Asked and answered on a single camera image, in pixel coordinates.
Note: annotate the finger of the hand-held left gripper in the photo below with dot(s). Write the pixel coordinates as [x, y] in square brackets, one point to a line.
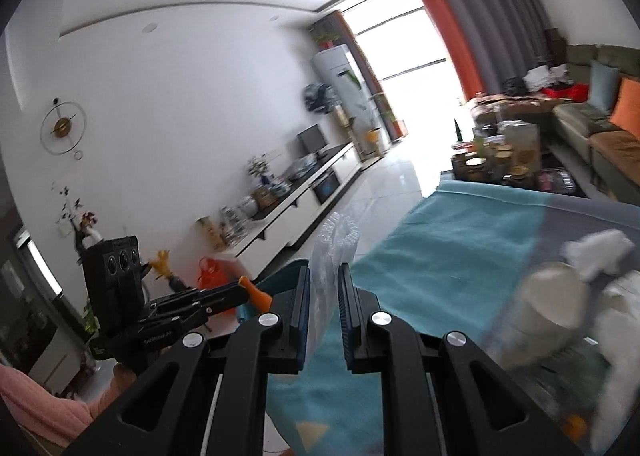
[220, 311]
[225, 292]

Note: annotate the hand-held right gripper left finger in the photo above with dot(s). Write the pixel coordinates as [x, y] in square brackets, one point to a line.
[303, 321]

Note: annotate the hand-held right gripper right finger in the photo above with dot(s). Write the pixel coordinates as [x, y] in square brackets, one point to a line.
[346, 321]

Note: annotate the clear plastic bag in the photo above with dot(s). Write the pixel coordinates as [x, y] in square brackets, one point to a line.
[335, 246]

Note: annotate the person's left forearm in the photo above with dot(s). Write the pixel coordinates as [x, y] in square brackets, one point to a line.
[40, 401]

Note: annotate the orange plastic bag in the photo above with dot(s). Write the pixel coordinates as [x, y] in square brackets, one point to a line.
[210, 278]

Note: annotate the yellow artificial flower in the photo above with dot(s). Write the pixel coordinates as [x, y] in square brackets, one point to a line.
[161, 266]

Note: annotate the vase with dried branches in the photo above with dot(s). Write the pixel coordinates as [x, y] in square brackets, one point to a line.
[82, 226]

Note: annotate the dark glass cabinet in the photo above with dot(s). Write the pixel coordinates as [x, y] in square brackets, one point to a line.
[25, 316]

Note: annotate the teal and grey tablecloth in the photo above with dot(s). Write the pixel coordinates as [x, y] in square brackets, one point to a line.
[450, 261]

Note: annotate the white tv cabinet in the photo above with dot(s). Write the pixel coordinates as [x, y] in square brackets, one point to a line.
[300, 196]

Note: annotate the flower vase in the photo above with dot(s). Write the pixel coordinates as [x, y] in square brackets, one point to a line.
[259, 168]

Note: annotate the black monitor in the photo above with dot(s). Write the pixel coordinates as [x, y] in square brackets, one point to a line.
[311, 138]

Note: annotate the cluttered coffee table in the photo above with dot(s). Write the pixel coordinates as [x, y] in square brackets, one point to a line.
[510, 156]

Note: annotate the dark green wrapper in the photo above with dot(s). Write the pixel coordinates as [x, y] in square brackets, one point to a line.
[575, 371]

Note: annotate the white standing air conditioner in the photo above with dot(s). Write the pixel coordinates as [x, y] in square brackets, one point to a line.
[340, 81]

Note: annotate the crumpled white tissue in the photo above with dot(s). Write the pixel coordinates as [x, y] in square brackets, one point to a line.
[595, 248]
[620, 336]

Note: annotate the grey and orange curtain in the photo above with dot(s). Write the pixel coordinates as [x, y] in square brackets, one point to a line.
[357, 61]

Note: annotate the potted plant on air conditioner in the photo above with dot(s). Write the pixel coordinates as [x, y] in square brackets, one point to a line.
[326, 35]

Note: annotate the green sofa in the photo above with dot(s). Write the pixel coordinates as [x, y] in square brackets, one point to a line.
[575, 126]

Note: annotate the white clothes pile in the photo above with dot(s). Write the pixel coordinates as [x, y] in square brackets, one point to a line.
[542, 76]

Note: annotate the red box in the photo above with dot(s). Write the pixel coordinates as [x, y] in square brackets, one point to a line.
[565, 92]

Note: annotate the brown seat cushion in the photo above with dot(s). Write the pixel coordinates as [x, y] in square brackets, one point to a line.
[617, 141]

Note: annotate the brown cardboard box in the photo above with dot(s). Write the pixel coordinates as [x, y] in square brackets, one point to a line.
[555, 46]

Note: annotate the blue-grey pillow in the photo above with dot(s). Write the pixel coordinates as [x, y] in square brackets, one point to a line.
[602, 86]

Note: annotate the orange pillow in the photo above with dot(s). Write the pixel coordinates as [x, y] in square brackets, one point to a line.
[627, 106]

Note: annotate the round wall clock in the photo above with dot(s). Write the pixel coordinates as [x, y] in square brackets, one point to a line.
[62, 127]

